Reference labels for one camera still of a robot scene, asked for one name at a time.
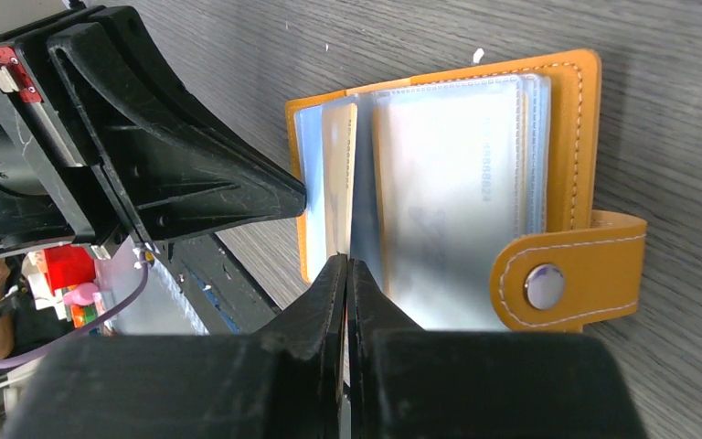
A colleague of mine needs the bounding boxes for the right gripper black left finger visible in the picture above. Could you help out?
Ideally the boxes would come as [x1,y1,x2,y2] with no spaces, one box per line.
[2,254,347,438]

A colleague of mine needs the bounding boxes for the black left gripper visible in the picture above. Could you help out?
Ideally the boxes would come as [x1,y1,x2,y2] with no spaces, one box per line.
[0,5,306,259]

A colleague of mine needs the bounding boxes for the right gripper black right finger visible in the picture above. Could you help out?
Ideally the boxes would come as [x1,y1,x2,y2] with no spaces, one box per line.
[346,260,646,438]

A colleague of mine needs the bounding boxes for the gold credit card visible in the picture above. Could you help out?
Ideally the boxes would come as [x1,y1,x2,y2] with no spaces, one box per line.
[322,102,357,256]

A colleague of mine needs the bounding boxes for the orange card holder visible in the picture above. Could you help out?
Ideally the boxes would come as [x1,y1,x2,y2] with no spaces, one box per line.
[285,48,647,332]

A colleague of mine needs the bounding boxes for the red storage bin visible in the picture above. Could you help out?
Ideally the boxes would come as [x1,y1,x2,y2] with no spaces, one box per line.
[43,245,96,295]

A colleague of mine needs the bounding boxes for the colourful toy blocks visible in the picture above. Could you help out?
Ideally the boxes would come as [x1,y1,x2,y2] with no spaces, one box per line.
[26,272,115,328]

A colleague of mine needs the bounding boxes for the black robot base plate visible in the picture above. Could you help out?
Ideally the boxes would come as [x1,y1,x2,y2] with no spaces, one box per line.
[160,234,282,335]

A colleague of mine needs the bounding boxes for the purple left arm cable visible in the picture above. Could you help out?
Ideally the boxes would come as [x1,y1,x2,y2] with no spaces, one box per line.
[0,245,153,370]

